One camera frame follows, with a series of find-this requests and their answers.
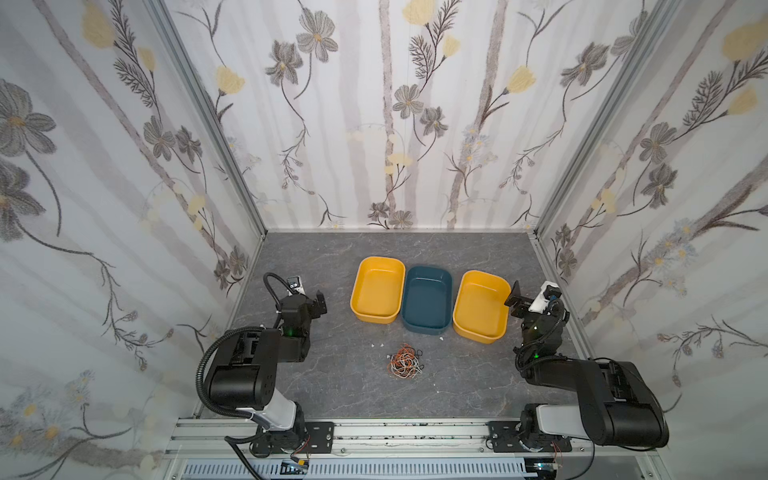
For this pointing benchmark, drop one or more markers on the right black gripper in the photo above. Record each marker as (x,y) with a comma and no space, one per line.
(521,305)

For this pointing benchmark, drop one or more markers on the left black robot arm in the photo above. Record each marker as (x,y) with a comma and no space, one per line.
(237,375)

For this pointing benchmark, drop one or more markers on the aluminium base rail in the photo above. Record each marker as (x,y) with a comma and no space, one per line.
(197,449)

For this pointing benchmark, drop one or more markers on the yellow plastic bin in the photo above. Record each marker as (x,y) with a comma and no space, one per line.
(378,290)
(480,313)

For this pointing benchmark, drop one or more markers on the right yellow plastic bin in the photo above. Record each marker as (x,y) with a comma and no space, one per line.
(480,313)

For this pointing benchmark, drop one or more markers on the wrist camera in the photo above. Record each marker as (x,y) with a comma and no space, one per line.
(548,292)
(296,284)

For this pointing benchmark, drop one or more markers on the teal plastic bin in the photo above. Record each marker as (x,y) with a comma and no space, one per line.
(427,300)

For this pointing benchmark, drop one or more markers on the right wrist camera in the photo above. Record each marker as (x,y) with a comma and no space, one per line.
(548,292)

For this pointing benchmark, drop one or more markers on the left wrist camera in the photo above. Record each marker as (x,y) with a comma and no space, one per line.
(296,284)

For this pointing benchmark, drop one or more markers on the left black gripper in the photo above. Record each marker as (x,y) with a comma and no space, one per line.
(315,306)

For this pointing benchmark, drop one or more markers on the left yellow plastic bin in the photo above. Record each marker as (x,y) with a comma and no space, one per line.
(378,290)

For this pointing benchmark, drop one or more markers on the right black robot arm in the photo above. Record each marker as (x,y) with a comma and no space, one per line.
(614,406)

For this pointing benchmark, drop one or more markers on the white vented cable duct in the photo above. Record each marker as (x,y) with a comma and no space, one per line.
(407,468)

